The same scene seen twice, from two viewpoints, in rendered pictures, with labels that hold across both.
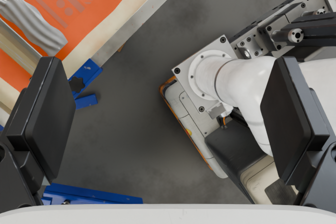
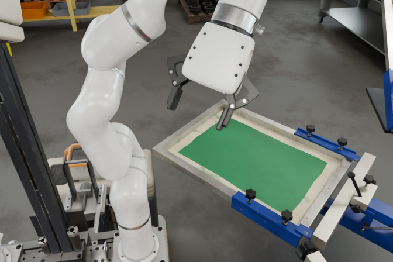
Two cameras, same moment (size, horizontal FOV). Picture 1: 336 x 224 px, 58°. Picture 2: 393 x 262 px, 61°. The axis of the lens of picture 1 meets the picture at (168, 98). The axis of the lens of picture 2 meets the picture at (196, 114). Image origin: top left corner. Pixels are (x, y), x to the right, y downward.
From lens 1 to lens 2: 0.49 m
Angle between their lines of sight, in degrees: 41
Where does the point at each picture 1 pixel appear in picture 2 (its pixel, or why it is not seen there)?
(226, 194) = (165, 206)
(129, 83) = not seen: outside the picture
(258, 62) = (124, 198)
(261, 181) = not seen: hidden behind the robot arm
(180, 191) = (201, 227)
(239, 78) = (139, 197)
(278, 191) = not seen: hidden behind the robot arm
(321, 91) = (117, 152)
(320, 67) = (109, 163)
